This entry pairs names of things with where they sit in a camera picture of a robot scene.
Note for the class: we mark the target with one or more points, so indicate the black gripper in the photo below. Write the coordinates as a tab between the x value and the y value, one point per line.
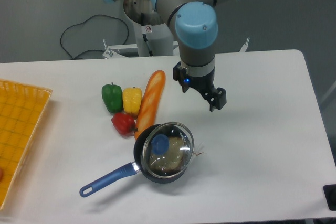
200	79

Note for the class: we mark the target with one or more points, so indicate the glass pot lid blue knob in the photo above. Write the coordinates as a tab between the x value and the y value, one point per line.
167	129

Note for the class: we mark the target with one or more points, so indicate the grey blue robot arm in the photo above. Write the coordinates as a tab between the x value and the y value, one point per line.
194	25

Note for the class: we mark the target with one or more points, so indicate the toy baguette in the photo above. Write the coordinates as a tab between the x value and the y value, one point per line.
150	102

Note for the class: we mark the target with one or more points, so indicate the yellow toy bell pepper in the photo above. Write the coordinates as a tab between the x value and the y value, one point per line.
132	98

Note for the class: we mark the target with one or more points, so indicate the wrapped bread slice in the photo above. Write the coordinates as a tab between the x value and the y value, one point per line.
170	155

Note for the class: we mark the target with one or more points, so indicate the red toy bell pepper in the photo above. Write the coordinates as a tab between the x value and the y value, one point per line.
124	124

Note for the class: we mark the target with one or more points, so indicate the green toy bell pepper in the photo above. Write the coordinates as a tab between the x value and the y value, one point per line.
112	97

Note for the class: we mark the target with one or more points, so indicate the black object table corner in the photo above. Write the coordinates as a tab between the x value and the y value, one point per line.
330	196

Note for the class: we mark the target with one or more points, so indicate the yellow plastic basket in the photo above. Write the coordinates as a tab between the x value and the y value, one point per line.
22	107

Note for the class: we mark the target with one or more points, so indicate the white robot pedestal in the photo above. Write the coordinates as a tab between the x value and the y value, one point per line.
153	37

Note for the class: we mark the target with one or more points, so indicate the dark pot blue handle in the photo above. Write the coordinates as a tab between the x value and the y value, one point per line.
126	170

